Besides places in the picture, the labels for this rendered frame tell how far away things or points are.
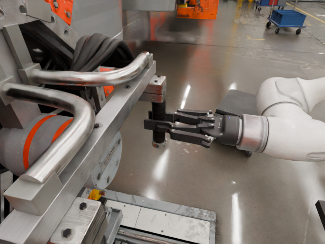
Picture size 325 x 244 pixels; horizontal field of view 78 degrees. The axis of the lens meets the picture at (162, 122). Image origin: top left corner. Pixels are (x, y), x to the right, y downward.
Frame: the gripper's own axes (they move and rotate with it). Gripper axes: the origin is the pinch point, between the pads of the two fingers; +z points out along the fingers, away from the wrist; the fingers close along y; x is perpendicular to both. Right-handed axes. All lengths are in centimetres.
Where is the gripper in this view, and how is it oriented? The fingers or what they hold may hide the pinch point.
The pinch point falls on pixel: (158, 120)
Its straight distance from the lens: 53.9
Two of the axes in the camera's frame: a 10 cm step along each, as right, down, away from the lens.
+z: -9.8, -1.3, 1.8
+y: 2.2, -5.8, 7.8
